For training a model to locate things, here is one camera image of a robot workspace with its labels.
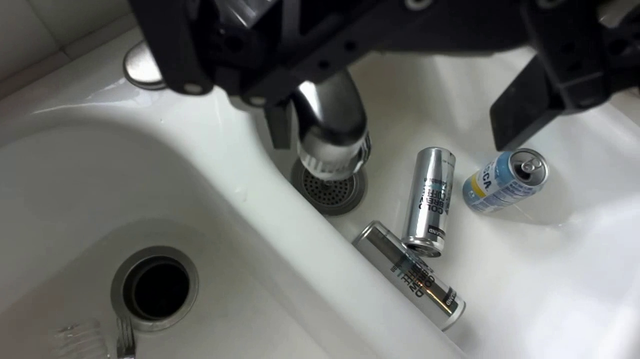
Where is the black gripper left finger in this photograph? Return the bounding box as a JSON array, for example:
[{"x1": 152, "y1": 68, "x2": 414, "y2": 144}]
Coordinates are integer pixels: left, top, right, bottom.
[{"x1": 128, "y1": 0, "x2": 347, "y2": 152}]

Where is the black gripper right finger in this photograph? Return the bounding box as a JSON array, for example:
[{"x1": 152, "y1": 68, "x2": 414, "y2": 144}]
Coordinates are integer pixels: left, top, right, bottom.
[{"x1": 487, "y1": 0, "x2": 640, "y2": 154}]

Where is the chrome swivel faucet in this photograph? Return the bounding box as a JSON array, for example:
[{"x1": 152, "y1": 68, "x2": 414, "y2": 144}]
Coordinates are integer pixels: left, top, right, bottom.
[{"x1": 288, "y1": 68, "x2": 371, "y2": 184}]

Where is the round metal sink cap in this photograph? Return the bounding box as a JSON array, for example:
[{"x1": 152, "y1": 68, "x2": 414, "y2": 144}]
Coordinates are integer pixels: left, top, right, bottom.
[{"x1": 119, "y1": 40, "x2": 167, "y2": 92}]

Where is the blue and white soda can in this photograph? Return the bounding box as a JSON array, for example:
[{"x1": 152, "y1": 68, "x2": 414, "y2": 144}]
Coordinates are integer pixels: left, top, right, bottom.
[{"x1": 459, "y1": 146, "x2": 552, "y2": 216}]

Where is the white double basin sink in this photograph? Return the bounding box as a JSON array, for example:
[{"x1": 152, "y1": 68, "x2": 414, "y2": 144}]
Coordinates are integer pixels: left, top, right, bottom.
[{"x1": 0, "y1": 26, "x2": 640, "y2": 359}]

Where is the silver slim can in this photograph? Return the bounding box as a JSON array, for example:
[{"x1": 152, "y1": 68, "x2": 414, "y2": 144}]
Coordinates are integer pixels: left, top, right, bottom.
[
  {"x1": 400, "y1": 146, "x2": 457, "y2": 259},
  {"x1": 349, "y1": 220, "x2": 467, "y2": 333}
]

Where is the metal drain strainer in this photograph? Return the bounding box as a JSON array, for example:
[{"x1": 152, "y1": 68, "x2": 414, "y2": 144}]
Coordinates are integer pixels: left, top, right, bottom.
[{"x1": 290, "y1": 156, "x2": 368, "y2": 218}]

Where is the large open drain hole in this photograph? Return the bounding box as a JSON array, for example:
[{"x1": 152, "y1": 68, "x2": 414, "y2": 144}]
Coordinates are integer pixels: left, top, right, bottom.
[{"x1": 108, "y1": 243, "x2": 202, "y2": 335}]

